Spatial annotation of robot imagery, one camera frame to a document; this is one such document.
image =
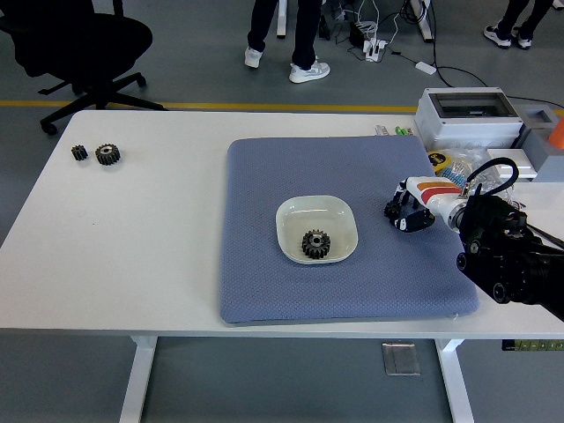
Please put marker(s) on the orange cone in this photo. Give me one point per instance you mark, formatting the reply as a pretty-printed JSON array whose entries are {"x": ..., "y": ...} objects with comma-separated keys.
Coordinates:
[{"x": 558, "y": 138}]

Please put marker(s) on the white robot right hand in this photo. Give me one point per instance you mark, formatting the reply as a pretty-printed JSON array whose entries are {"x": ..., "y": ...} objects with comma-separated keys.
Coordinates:
[{"x": 434, "y": 194}]

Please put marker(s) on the green connector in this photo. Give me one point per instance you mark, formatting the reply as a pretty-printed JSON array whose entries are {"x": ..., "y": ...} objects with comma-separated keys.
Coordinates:
[{"x": 402, "y": 130}]

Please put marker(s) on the black office chair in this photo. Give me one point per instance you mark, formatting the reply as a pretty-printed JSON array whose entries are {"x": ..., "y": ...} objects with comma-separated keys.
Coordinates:
[{"x": 79, "y": 39}]

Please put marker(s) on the white table leg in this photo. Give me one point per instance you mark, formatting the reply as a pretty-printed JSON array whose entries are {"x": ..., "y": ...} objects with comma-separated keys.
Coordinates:
[
  {"x": 456, "y": 379},
  {"x": 136, "y": 379}
]

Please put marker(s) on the grey hollow block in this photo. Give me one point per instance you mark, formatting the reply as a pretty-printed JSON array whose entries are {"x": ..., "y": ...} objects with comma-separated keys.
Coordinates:
[{"x": 539, "y": 145}]

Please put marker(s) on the clear bag of parts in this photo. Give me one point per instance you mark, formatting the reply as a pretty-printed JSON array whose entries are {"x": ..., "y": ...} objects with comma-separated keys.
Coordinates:
[{"x": 462, "y": 166}]

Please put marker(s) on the white square dish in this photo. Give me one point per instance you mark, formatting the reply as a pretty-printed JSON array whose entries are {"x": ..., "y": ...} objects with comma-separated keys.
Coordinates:
[{"x": 295, "y": 220}]

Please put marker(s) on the metal floor plate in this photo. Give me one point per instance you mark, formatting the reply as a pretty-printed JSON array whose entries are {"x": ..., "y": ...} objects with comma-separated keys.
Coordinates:
[{"x": 400, "y": 359}]

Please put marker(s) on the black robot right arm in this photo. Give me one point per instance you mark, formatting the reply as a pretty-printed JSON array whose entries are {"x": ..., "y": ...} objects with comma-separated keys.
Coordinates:
[{"x": 506, "y": 247}]

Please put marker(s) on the clear connector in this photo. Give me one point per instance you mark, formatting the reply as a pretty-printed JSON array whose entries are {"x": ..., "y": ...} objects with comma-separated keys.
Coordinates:
[{"x": 382, "y": 130}]

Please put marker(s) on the small dark metal gear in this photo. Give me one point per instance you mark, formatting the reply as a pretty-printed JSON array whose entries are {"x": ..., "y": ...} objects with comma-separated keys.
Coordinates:
[
  {"x": 389, "y": 209},
  {"x": 79, "y": 153}
]

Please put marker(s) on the grey electrical enclosure box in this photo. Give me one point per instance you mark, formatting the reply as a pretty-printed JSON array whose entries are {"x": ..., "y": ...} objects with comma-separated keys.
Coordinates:
[{"x": 462, "y": 130}]

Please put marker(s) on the black box device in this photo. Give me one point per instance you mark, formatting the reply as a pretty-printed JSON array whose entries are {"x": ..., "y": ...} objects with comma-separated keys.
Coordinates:
[{"x": 356, "y": 34}]

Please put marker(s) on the yellow tape measure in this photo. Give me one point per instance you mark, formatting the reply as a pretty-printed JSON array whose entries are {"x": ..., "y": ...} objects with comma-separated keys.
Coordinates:
[{"x": 438, "y": 159}]

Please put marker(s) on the white power strip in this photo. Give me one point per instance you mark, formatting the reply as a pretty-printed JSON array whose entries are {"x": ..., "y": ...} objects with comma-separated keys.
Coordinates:
[{"x": 375, "y": 49}]

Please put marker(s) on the person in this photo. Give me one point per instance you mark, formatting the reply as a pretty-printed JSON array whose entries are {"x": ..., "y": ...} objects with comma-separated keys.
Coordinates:
[
  {"x": 506, "y": 26},
  {"x": 304, "y": 35}
]

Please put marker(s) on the white desk leg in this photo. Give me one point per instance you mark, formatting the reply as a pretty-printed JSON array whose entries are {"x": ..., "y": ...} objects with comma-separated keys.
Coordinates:
[{"x": 424, "y": 22}]

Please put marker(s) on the large dark metal gear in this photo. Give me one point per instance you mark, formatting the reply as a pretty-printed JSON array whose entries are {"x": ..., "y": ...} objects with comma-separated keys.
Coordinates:
[
  {"x": 108, "y": 155},
  {"x": 310, "y": 249}
]

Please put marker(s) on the white power adapter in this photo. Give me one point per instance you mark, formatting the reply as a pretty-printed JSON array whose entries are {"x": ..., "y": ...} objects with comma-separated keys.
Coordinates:
[{"x": 426, "y": 67}]

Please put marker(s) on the blue-grey quilted mat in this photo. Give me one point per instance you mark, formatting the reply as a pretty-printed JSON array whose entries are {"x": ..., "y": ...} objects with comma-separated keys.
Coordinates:
[{"x": 264, "y": 282}]

